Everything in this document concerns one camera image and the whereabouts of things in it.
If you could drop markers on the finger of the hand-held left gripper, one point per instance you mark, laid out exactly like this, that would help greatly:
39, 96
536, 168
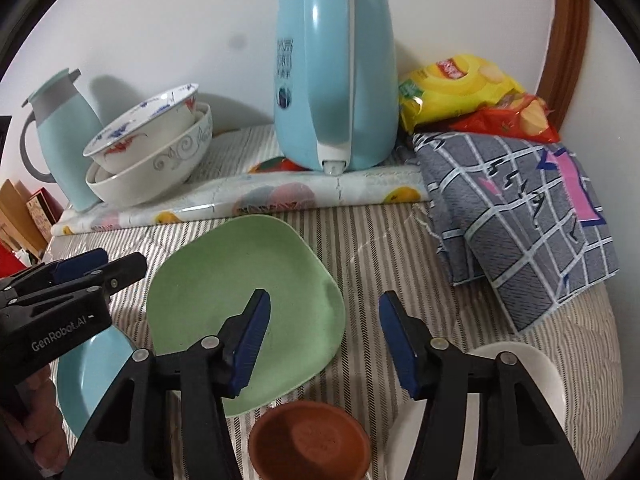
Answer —
82, 262
120, 272

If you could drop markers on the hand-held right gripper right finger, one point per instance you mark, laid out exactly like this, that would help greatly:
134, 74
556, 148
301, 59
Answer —
400, 345

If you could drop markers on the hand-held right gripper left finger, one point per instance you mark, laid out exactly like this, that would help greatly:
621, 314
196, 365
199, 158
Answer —
248, 345

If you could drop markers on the light blue plate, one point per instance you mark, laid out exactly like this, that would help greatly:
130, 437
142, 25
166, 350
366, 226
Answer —
95, 370

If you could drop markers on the green plate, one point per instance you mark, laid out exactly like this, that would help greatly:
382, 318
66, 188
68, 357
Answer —
240, 260

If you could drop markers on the brown saucer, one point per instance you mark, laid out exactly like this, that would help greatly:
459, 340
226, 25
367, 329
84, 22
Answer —
310, 440

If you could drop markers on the plain white bowl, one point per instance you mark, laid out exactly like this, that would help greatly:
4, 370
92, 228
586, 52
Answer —
532, 360

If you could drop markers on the person's left hand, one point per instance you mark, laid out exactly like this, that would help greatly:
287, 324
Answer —
40, 410

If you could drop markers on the patterned red-edged box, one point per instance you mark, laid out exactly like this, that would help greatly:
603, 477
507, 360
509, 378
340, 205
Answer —
42, 215

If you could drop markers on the red paper bag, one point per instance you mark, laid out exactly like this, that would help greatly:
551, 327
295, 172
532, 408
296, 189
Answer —
10, 262

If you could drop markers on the cardboard box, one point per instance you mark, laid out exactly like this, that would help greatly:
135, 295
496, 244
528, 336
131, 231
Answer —
12, 215

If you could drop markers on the white bowl with grey swirls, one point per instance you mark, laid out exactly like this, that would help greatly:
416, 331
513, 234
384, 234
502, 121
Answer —
165, 175

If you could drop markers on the light blue thermos jug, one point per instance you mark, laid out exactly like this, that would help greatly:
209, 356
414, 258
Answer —
65, 140

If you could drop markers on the blue and red patterned bowl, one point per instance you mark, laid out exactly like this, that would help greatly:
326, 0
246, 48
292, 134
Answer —
145, 130

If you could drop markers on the fruit print oilcloth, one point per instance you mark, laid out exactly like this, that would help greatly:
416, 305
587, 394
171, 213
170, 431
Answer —
280, 195

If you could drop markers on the grey plaid cloth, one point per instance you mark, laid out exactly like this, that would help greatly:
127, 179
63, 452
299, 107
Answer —
510, 220

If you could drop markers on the small white nested bowl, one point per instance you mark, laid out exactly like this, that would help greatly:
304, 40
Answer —
203, 116

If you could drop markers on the red chips bag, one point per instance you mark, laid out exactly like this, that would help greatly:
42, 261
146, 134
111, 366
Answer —
505, 125

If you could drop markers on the yellow chips bag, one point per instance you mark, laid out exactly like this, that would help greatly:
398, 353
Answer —
450, 95

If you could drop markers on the light blue electric kettle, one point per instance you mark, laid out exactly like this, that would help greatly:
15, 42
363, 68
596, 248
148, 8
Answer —
340, 70

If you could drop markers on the brown wooden door frame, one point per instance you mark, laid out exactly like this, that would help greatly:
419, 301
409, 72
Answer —
570, 50

